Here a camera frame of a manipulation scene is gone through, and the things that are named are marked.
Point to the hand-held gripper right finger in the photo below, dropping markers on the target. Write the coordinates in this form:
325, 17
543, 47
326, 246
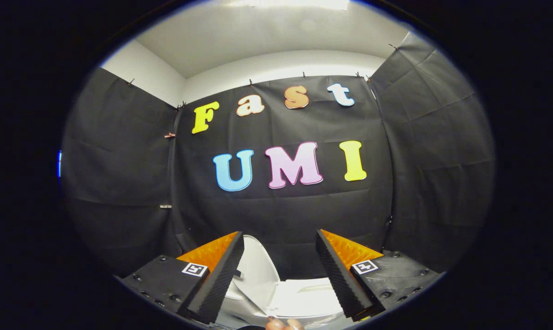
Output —
338, 275

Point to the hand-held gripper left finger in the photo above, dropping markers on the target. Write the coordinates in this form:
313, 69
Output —
221, 279

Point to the black backdrop cloth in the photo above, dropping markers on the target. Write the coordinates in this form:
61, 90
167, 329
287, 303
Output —
281, 211

